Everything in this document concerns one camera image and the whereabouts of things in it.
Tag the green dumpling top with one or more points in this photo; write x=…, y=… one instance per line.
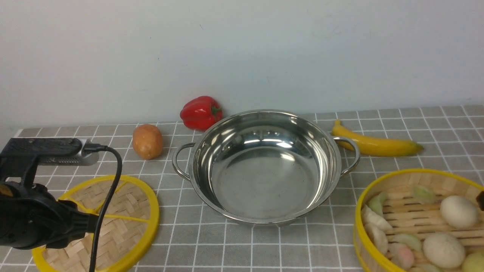
x=423, y=195

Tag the beige steamed bun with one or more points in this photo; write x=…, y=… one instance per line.
x=444, y=250

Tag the white dumpling lower left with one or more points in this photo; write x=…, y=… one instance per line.
x=377, y=237

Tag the yellow-green steamed bun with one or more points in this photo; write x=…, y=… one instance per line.
x=473, y=262

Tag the brown potato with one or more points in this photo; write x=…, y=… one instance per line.
x=147, y=141

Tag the white steamed bun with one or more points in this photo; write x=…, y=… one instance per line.
x=458, y=212

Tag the yellow banana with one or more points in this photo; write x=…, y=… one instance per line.
x=378, y=147

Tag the yellow bamboo steamer lid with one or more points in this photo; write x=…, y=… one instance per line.
x=128, y=228

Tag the red bell pepper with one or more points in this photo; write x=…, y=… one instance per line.
x=201, y=113

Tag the green dumpling upper left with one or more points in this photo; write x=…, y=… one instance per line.
x=376, y=203

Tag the pink dumpling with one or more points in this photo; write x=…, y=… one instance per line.
x=402, y=255

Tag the white dumpling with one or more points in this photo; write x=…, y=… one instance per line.
x=377, y=237
x=370, y=217

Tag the green dumpling centre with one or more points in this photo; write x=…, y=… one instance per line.
x=410, y=240

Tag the stainless steel pot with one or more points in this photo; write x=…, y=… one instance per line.
x=265, y=167

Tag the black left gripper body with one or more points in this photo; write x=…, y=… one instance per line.
x=31, y=217

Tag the yellow bamboo steamer basket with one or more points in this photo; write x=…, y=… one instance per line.
x=406, y=215

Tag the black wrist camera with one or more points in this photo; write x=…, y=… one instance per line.
x=21, y=157

